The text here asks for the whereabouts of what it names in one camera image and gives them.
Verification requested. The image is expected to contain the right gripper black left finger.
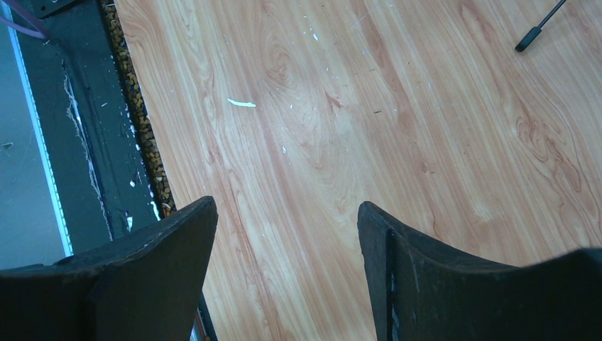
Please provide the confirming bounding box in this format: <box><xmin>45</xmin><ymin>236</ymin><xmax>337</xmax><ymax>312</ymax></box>
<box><xmin>1</xmin><ymin>196</ymin><xmax>218</xmax><ymax>340</ymax></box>

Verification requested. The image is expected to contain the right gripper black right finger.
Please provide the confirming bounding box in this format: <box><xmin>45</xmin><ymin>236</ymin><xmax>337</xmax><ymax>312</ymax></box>
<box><xmin>357</xmin><ymin>202</ymin><xmax>601</xmax><ymax>340</ymax></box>

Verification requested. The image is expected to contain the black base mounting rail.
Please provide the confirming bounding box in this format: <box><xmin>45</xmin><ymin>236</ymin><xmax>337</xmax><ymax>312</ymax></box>
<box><xmin>12</xmin><ymin>1</ymin><xmax>166</xmax><ymax>256</ymax></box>

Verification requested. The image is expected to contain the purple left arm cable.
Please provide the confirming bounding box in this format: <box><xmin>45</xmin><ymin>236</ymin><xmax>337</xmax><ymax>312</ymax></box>
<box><xmin>0</xmin><ymin>0</ymin><xmax>48</xmax><ymax>40</ymax></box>

